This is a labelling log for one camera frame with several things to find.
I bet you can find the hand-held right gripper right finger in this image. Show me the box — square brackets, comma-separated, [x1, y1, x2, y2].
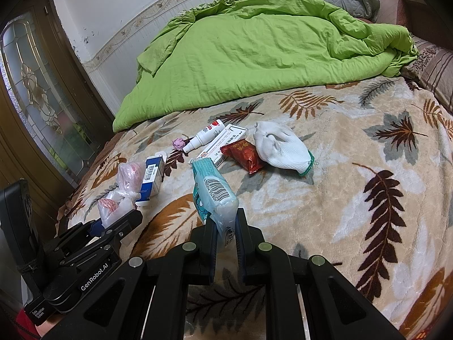
[234, 207, 407, 340]

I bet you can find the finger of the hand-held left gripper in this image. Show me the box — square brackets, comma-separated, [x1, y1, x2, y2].
[101, 210, 144, 239]
[58, 220, 104, 242]

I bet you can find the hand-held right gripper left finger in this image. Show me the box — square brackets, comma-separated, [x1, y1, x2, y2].
[44, 216, 220, 340]

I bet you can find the clear plastic bag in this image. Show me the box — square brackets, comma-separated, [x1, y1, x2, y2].
[97, 161, 147, 228]

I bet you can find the blue and white box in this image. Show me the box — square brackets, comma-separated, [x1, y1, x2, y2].
[134, 150, 168, 207]

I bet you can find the teal tissue pack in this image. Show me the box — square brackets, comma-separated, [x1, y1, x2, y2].
[191, 158, 239, 248]

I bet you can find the pink paper ball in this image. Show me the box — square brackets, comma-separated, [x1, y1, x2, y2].
[171, 135, 190, 152]

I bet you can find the red snack packet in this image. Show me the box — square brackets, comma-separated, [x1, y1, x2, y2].
[219, 140, 265, 175]

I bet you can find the white knit glove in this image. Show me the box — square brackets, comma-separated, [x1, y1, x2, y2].
[252, 120, 315, 176]

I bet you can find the person's red clothing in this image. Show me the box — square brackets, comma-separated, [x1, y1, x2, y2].
[14, 308, 48, 337]

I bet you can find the leaf printed blanket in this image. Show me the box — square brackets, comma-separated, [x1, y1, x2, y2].
[57, 76, 453, 333]

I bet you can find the long white medicine box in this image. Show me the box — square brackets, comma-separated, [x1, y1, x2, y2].
[196, 124, 248, 167]

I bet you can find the white spray bottle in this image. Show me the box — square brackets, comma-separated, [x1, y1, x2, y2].
[182, 119, 225, 154]

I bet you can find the wooden door with glass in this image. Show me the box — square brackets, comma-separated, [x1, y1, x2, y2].
[0, 0, 117, 227]

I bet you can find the green quilt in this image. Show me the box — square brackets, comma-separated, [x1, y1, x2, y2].
[112, 0, 420, 133]

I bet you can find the striped beige pillow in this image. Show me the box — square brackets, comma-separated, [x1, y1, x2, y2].
[400, 33, 453, 114]

